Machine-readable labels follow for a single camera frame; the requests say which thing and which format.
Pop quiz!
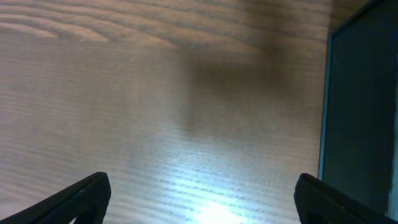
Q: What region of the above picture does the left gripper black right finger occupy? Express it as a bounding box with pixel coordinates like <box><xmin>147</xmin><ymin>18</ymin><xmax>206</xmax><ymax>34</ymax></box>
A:
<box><xmin>294</xmin><ymin>173</ymin><xmax>397</xmax><ymax>224</ymax></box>

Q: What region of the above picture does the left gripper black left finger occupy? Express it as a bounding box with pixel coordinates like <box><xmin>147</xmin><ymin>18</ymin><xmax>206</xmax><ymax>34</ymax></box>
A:
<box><xmin>1</xmin><ymin>172</ymin><xmax>111</xmax><ymax>224</ymax></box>

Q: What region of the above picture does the black gift box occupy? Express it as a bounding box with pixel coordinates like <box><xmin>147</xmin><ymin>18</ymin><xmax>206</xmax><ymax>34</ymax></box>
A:
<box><xmin>318</xmin><ymin>0</ymin><xmax>397</xmax><ymax>220</ymax></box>

